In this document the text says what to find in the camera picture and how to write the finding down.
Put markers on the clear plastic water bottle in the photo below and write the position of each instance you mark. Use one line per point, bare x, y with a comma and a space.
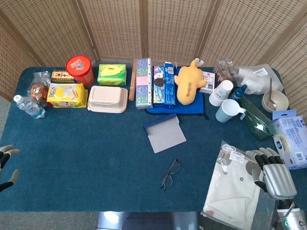
28, 106

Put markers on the beige lidded lunch box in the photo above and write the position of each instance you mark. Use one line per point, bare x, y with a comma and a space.
106, 98

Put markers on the blue glasses case grey inside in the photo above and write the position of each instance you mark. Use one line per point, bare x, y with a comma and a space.
165, 136

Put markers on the orange tub with red lid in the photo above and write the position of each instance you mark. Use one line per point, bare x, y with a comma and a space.
79, 65

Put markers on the blue yellow cookie box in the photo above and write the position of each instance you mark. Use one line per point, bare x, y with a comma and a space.
158, 86

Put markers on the pastel multicolour tissue pack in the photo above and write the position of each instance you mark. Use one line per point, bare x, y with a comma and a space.
143, 83

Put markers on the white plastic bag with label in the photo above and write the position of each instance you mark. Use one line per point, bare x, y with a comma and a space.
254, 79

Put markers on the teal table cover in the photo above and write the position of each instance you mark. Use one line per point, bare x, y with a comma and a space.
84, 155

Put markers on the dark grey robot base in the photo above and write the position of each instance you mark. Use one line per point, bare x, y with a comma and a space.
134, 222

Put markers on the black grey left robot hand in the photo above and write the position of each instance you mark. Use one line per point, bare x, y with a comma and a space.
6, 153

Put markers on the light blue mug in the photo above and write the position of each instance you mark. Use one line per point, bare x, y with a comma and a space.
227, 111

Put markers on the yellow plush toy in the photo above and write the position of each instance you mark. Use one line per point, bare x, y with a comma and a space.
189, 81

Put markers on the blue cloth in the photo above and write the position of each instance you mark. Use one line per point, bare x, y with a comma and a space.
192, 107

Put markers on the green glass bottle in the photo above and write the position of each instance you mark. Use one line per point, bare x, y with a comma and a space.
256, 119

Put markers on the wicker folding screen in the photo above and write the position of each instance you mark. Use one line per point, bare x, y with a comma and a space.
168, 28

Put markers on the bagged brown bread bun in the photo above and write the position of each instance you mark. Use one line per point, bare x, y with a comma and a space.
38, 91

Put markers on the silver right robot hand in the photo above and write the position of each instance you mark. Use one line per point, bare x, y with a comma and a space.
278, 179

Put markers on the green tissue box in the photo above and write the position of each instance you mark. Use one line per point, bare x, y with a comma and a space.
111, 74

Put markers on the clear plastic box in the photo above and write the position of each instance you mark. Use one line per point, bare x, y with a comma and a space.
224, 72

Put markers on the yellow biscuit package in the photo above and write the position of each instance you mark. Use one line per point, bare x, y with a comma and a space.
67, 95

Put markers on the white paper cup stack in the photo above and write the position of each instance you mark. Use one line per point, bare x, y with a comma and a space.
220, 93

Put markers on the small white red box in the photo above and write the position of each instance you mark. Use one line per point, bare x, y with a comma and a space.
208, 82

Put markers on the small brown yellow box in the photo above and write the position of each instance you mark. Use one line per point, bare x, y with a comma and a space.
62, 76

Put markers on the blue white wipes pack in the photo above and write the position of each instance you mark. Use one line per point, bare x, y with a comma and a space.
290, 141

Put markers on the wooden rolling pin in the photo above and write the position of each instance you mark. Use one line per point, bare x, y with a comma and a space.
132, 81

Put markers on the blue open carton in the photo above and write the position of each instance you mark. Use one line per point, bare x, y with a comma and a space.
169, 88

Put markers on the beige bowl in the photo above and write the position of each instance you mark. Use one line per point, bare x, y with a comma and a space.
280, 101

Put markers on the bagged cream shirt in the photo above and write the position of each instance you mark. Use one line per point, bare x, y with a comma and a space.
230, 187

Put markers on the small dark blue bottle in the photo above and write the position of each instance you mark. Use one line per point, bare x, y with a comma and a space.
239, 92

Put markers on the metal spoon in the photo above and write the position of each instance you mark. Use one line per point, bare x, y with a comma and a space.
270, 91

